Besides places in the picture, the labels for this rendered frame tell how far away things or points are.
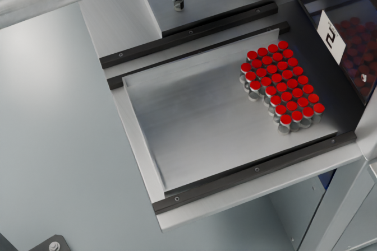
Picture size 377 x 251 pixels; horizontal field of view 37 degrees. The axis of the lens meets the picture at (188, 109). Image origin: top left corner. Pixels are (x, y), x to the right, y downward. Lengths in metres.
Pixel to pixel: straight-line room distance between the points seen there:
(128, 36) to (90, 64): 1.08
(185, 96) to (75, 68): 1.22
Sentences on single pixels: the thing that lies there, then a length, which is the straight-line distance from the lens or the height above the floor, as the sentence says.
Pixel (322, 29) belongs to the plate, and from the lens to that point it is 1.07.
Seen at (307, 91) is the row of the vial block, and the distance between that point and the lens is 1.09.
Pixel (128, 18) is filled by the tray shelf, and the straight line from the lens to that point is 1.25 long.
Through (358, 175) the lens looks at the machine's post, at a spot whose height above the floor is 0.81.
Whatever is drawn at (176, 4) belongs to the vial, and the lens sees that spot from 1.23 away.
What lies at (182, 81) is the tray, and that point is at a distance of 1.14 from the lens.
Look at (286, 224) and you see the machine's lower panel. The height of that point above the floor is 0.14.
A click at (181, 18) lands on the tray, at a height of 0.88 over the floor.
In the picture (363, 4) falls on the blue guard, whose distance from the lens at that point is 0.92.
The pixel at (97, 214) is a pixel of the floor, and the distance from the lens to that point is 1.99.
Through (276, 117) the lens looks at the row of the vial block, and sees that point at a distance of 1.07.
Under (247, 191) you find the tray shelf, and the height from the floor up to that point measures 0.88.
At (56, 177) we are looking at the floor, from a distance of 2.07.
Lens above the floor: 1.83
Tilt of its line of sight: 59 degrees down
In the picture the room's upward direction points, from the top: 4 degrees counter-clockwise
